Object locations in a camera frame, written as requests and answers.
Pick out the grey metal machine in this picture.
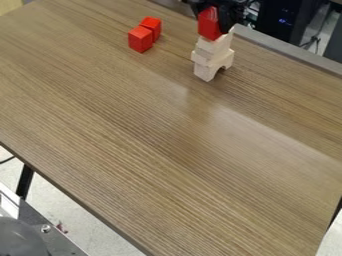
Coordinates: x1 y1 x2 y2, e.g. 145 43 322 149
0 191 89 256

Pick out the red cube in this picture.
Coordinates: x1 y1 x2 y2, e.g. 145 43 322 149
196 6 225 42
126 25 155 54
137 16 163 43

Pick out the black computer case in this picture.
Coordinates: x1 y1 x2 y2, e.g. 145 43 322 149
256 0 324 46

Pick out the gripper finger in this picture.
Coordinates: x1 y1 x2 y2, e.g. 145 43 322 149
215 5 240 35
191 3 209 20

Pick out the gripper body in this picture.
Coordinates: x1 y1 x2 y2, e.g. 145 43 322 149
188 0 248 12

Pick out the cream rectangular block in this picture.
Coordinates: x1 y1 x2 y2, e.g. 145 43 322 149
196 26 236 53
189 42 234 66

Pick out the cream arch block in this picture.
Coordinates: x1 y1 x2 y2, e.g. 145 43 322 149
192 49 237 83

